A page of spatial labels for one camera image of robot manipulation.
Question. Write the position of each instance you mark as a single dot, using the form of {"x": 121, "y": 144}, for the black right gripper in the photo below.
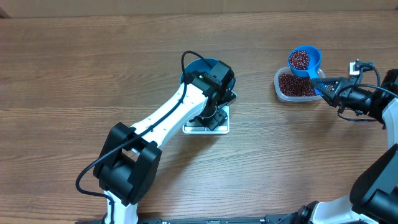
{"x": 332, "y": 98}

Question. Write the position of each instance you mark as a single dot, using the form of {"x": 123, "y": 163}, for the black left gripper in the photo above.
{"x": 216, "y": 122}

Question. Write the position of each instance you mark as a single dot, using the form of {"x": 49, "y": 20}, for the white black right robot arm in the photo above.
{"x": 373, "y": 196}

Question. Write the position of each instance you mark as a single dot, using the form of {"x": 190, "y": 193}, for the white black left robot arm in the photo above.
{"x": 130, "y": 157}

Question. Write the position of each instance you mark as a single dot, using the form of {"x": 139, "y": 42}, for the white digital kitchen scale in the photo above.
{"x": 218, "y": 124}

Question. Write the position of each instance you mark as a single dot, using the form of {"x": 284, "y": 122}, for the teal metal bowl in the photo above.
{"x": 200, "y": 66}

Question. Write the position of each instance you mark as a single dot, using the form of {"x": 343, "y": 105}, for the red beans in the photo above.
{"x": 291, "y": 85}

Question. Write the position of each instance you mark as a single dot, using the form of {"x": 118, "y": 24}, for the clear plastic bean container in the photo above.
{"x": 291, "y": 99}

